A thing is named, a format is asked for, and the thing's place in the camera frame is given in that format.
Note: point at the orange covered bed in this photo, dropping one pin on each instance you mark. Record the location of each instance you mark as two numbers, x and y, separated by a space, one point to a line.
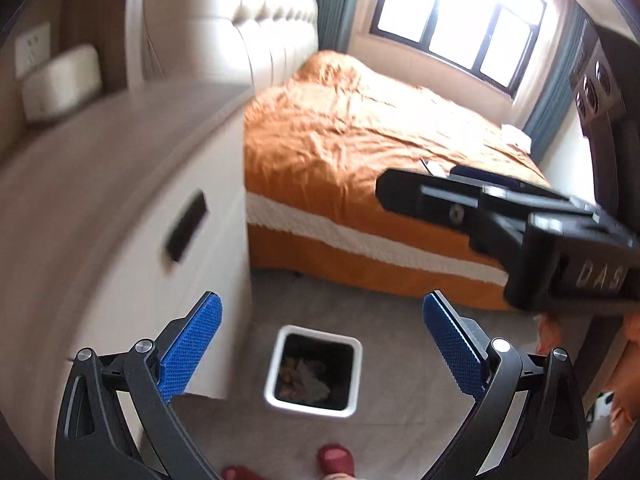
313 148

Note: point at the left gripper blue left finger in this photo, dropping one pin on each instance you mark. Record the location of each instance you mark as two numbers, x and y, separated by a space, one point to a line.
93 439

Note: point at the black framed window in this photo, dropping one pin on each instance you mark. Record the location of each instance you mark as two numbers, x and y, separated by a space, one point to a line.
491 40

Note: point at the teal curtain right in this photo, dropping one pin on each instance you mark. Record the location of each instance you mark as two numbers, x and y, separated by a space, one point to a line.
557 95

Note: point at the white wall socket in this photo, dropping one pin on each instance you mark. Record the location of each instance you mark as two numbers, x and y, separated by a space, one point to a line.
32 48

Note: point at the cream tufted headboard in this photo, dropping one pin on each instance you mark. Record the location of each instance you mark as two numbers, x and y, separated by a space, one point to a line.
257 43

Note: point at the dark phone on bed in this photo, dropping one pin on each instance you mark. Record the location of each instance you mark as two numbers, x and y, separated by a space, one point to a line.
434 168

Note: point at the cream toaster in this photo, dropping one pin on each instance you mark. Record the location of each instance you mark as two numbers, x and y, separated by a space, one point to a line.
62 85

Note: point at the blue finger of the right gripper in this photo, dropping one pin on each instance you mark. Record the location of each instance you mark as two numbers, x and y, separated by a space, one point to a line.
477 173

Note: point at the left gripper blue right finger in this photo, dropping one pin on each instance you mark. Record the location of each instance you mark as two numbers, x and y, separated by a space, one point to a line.
549 440

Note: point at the white square trash bin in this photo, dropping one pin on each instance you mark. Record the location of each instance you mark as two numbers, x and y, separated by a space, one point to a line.
314 373

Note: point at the left red slipper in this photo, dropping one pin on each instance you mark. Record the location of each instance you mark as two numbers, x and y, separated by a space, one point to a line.
239 473

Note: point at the white nightstand cabinet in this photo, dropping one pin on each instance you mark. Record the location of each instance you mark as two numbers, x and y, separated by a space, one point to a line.
112 224

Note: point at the black camera module right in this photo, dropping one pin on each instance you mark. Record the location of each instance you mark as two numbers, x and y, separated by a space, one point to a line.
605 84

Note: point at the person's right hand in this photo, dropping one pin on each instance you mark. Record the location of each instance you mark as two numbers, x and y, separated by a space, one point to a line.
550 333

